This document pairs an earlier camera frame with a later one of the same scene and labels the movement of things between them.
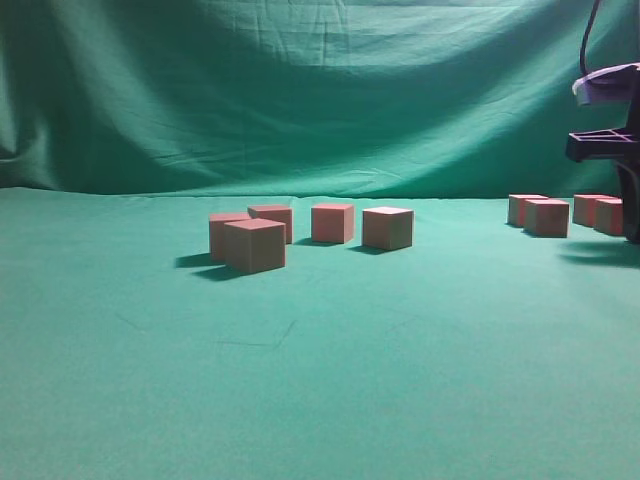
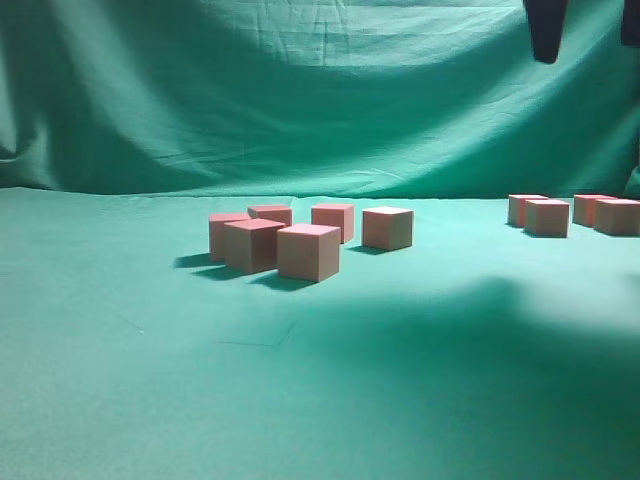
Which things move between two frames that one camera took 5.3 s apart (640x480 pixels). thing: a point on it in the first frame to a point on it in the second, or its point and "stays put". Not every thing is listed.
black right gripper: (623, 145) to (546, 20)
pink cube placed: (387, 228) stays put
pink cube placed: (217, 232) stays put
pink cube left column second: (547, 218) stays put
